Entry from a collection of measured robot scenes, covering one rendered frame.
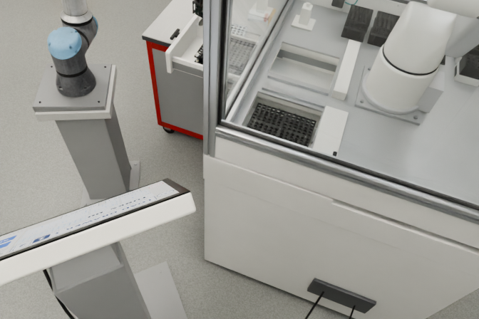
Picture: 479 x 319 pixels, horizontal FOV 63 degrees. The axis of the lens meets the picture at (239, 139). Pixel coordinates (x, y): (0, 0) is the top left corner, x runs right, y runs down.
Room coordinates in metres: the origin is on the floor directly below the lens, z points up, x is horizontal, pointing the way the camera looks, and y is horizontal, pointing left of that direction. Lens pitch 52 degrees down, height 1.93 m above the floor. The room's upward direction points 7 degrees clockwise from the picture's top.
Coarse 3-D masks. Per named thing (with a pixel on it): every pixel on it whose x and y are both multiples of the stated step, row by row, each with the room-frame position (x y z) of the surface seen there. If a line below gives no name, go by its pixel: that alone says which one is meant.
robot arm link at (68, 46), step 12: (48, 36) 1.11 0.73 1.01; (60, 36) 1.11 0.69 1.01; (72, 36) 1.12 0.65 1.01; (84, 36) 1.18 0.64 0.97; (48, 48) 1.08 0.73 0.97; (60, 48) 1.06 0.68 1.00; (72, 48) 1.08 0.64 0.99; (84, 48) 1.14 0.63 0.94; (60, 60) 1.05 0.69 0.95; (72, 60) 1.07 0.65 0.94; (84, 60) 1.11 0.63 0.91; (60, 72) 1.05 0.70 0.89; (72, 72) 1.06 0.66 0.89
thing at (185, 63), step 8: (200, 32) 1.43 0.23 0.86; (200, 40) 1.41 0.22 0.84; (192, 48) 1.34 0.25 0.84; (176, 56) 1.21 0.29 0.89; (184, 56) 1.28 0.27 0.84; (192, 56) 1.29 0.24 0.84; (176, 64) 1.20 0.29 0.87; (184, 64) 1.19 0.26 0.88; (192, 64) 1.18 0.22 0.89; (200, 64) 1.18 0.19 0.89; (192, 72) 1.18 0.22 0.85; (200, 72) 1.17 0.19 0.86
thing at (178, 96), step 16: (176, 0) 1.81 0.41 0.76; (192, 0) 1.83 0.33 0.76; (160, 16) 1.65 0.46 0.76; (176, 16) 1.67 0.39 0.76; (192, 16) 1.68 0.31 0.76; (144, 32) 1.51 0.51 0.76; (160, 32) 1.53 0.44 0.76; (160, 48) 1.48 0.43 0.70; (160, 64) 1.49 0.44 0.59; (160, 80) 1.49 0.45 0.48; (176, 80) 1.46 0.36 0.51; (192, 80) 1.44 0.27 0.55; (160, 96) 1.49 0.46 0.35; (176, 96) 1.47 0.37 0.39; (192, 96) 1.44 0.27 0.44; (160, 112) 1.50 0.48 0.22; (176, 112) 1.47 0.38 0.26; (192, 112) 1.44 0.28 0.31; (176, 128) 1.47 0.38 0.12; (192, 128) 1.44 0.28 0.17
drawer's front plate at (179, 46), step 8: (192, 24) 1.40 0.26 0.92; (184, 32) 1.33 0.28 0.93; (192, 32) 1.40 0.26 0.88; (176, 40) 1.27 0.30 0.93; (184, 40) 1.31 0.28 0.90; (192, 40) 1.39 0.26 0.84; (168, 48) 1.21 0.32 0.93; (176, 48) 1.24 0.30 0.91; (184, 48) 1.31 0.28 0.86; (168, 56) 1.19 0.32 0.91; (168, 64) 1.19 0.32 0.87; (168, 72) 1.19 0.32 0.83
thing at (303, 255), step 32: (224, 192) 0.69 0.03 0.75; (224, 224) 0.69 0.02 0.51; (256, 224) 0.66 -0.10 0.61; (288, 224) 0.63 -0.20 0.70; (320, 224) 0.60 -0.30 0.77; (224, 256) 0.69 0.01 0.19; (256, 256) 0.65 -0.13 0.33; (288, 256) 0.62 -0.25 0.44; (320, 256) 0.59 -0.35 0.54; (352, 256) 0.56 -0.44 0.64; (384, 256) 0.54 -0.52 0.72; (416, 256) 0.52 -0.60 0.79; (288, 288) 0.60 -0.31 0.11; (320, 288) 0.56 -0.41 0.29; (352, 288) 0.54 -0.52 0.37; (384, 288) 0.52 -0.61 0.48; (416, 288) 0.50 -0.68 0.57; (448, 288) 0.48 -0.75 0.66
